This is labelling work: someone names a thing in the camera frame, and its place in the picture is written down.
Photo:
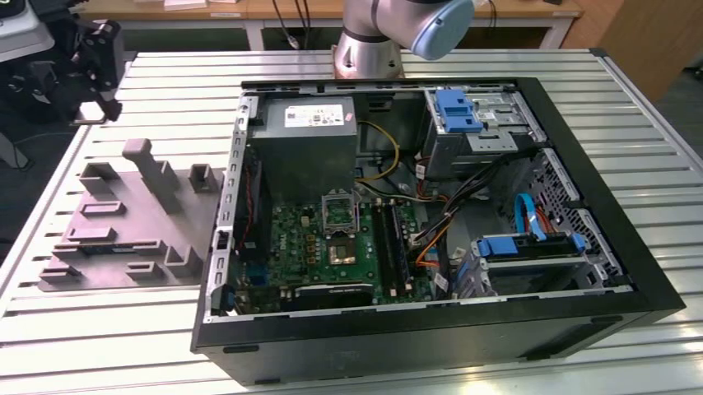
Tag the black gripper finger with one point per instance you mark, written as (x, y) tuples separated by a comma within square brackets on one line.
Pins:
[(27, 86), (102, 57)]

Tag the small white box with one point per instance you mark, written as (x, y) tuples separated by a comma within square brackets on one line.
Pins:
[(187, 4)]

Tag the grey parts rack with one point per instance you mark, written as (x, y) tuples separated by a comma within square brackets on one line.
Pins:
[(138, 230)]

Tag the green RAM stick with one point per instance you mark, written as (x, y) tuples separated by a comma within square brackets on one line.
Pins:
[(118, 248)]

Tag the grey power supply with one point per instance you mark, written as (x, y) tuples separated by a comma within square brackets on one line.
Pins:
[(307, 164)]

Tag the black case fan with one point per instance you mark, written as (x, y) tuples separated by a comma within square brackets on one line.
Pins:
[(254, 230)]

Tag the green motherboard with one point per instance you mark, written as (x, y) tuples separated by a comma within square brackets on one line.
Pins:
[(291, 230)]

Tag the metal locking lever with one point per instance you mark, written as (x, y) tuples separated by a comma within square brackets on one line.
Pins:
[(359, 212)]

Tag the blue port connector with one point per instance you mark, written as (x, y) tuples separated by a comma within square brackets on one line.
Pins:
[(258, 276)]

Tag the blue card latch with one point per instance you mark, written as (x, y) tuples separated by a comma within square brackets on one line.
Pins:
[(226, 300)]

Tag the blue plastic drive carrier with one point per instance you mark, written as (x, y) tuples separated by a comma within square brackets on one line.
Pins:
[(452, 111)]

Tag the black RAM slot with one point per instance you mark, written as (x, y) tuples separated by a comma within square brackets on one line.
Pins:
[(398, 247)]

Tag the graphics card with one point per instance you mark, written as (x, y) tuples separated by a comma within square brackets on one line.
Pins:
[(330, 294)]

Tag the metal drive cage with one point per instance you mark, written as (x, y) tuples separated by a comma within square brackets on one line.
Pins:
[(494, 144)]

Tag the blue-edged RAM stick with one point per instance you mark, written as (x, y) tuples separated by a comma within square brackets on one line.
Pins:
[(407, 269)]

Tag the wooden desk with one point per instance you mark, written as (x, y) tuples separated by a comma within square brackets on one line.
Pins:
[(522, 10)]

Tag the hard disk in blue carrier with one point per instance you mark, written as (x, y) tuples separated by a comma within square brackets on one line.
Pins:
[(499, 247)]

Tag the black PC case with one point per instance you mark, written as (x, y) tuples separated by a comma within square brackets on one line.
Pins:
[(439, 349)]

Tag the wooden cabinet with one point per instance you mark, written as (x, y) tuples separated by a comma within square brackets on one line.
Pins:
[(648, 41)]

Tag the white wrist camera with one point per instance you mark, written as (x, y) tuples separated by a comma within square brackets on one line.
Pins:
[(24, 37)]

